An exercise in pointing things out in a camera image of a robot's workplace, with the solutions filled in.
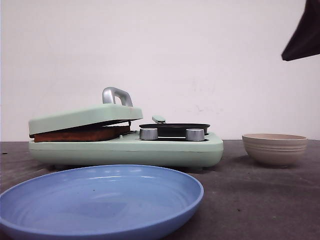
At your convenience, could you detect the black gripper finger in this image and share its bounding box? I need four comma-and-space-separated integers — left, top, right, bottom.
281, 0, 320, 61

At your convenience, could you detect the beige ribbed bowl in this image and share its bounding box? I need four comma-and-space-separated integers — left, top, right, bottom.
242, 133, 308, 166

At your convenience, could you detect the white bread slice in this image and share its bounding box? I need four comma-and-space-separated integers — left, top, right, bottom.
33, 125, 131, 143

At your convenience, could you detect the mint green sandwich maker lid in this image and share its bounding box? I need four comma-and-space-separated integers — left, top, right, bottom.
28, 87, 143, 138

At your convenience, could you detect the mint green breakfast maker base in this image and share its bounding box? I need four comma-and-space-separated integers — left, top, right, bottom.
28, 131, 224, 168

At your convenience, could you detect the right silver control knob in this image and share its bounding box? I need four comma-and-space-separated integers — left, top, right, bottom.
185, 128, 205, 142

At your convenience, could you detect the silver control knob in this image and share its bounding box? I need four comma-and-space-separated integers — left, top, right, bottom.
139, 127, 158, 141
185, 128, 205, 142

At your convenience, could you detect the left silver control knob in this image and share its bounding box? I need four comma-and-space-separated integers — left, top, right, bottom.
139, 127, 158, 141

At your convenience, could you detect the blue plate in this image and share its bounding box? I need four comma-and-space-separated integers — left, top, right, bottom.
0, 164, 204, 240

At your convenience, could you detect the black frying pan green handle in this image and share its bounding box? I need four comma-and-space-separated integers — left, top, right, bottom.
139, 115, 210, 138

